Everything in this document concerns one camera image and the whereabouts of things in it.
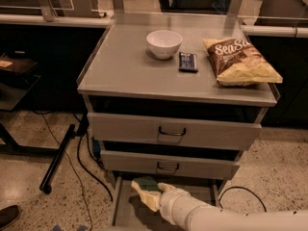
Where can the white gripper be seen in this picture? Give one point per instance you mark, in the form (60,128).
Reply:
(168,199)

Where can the green and yellow sponge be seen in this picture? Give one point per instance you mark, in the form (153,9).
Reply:
(145,184)

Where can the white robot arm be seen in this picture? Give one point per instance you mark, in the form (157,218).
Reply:
(212,218)

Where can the bottom grey open drawer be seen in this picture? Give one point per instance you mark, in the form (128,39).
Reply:
(130,214)

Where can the middle grey drawer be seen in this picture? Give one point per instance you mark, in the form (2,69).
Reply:
(169,165)

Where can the grey metal drawer cabinet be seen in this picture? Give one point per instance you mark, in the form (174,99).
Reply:
(123,77)

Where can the top grey drawer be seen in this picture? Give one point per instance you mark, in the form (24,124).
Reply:
(173,131)

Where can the black stand leg with wheel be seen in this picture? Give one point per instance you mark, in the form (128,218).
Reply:
(45,185)

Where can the dark blue snack bar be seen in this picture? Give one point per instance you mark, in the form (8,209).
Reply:
(187,62)

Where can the white ceramic bowl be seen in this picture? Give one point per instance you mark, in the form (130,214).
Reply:
(163,44)

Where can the dark shoe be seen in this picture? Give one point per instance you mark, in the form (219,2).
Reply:
(9,215)

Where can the yellow brown chip bag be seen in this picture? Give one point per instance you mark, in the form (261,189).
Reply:
(237,62)

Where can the dark side table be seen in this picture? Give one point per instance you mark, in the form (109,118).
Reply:
(16,80)

